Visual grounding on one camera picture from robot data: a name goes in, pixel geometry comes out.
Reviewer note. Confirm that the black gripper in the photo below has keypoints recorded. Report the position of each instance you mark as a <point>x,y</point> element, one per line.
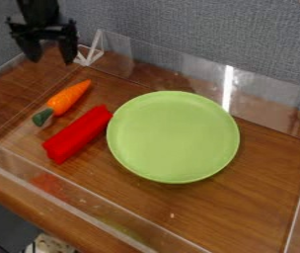
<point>58,30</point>

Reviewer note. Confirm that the orange toy carrot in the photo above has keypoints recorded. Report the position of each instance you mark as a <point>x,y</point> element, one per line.
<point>60,102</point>

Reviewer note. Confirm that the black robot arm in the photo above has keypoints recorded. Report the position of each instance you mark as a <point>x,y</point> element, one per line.
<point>40,23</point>

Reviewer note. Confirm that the light green plate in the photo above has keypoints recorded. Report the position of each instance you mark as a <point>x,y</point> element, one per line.
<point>173,137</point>

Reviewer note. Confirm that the clear acrylic corner bracket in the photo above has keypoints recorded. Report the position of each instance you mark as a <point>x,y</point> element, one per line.
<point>88,54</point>

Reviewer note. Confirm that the clear acrylic enclosure walls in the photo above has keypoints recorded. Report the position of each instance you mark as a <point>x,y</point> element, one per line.
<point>92,203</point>

